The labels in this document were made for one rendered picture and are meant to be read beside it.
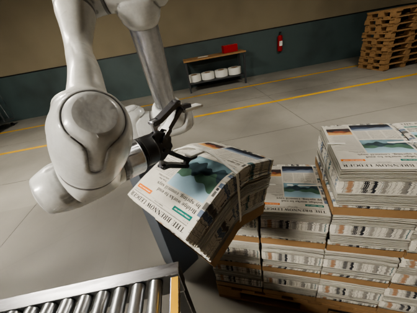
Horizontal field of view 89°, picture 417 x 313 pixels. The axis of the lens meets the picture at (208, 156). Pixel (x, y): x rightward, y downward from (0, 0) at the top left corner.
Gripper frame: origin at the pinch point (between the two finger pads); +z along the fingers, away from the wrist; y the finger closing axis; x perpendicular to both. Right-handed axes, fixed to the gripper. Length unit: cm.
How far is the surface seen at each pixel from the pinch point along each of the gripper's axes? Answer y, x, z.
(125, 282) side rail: 53, -14, -32
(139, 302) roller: 53, -4, -32
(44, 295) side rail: 55, -34, -55
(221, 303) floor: 129, -11, 13
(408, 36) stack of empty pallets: 5, -14, 708
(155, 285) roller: 52, -4, -25
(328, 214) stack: 43, 32, 37
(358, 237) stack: 55, 43, 44
